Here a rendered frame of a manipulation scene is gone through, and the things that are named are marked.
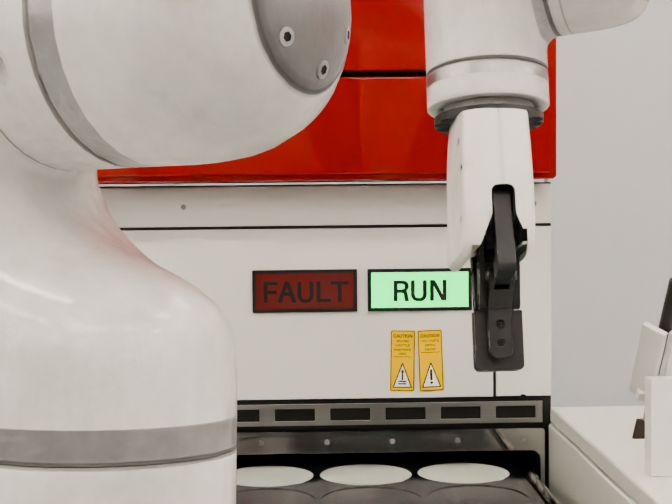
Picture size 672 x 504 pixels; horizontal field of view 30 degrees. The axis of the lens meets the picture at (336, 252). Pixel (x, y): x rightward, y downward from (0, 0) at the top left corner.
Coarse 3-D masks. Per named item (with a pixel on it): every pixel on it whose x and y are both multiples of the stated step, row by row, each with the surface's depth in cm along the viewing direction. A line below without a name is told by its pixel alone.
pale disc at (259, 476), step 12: (240, 468) 142; (252, 468) 142; (264, 468) 142; (276, 468) 142; (288, 468) 142; (300, 468) 142; (240, 480) 136; (252, 480) 136; (264, 480) 136; (276, 480) 136; (288, 480) 136; (300, 480) 136
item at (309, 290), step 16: (256, 288) 141; (272, 288) 141; (288, 288) 141; (304, 288) 141; (320, 288) 141; (336, 288) 141; (352, 288) 141; (256, 304) 141; (272, 304) 141; (288, 304) 141; (304, 304) 141; (320, 304) 141; (336, 304) 142; (352, 304) 142
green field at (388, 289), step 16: (384, 272) 141; (400, 272) 142; (416, 272) 142; (432, 272) 142; (448, 272) 142; (464, 272) 142; (384, 288) 142; (400, 288) 142; (416, 288) 142; (432, 288) 142; (448, 288) 142; (464, 288) 142; (384, 304) 142; (400, 304) 142; (416, 304) 142; (432, 304) 142; (448, 304) 142; (464, 304) 142
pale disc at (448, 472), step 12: (432, 468) 141; (444, 468) 141; (456, 468) 141; (468, 468) 141; (480, 468) 141; (492, 468) 141; (444, 480) 135; (456, 480) 135; (468, 480) 135; (480, 480) 135; (492, 480) 135
